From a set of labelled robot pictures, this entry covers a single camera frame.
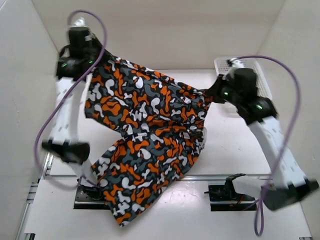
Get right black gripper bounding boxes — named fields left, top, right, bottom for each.
left=205, top=74, right=242, bottom=107

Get orange camouflage shorts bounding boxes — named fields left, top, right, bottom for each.
left=84, top=52, right=212, bottom=227

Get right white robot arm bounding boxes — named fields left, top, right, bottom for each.
left=205, top=68, right=320, bottom=211

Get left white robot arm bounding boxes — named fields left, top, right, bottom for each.
left=41, top=26, right=105, bottom=200

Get white plastic mesh basket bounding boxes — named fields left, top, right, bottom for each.
left=214, top=56, right=272, bottom=118

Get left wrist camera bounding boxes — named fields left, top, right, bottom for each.
left=71, top=17, right=87, bottom=27

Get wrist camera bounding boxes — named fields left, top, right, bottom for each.
left=226, top=57, right=245, bottom=69
left=71, top=17, right=87, bottom=27

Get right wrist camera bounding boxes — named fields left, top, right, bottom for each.
left=226, top=57, right=245, bottom=69

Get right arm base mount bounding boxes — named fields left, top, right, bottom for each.
left=204, top=173, right=257, bottom=212

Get left aluminium rail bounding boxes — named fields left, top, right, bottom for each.
left=39, top=153, right=54, bottom=180

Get aluminium rail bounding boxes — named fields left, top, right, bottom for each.
left=45, top=174, right=270, bottom=181
left=39, top=153, right=54, bottom=180

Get front aluminium rail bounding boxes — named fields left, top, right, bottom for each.
left=45, top=174, right=270, bottom=181

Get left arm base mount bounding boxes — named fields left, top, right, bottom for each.
left=73, top=185, right=110, bottom=210

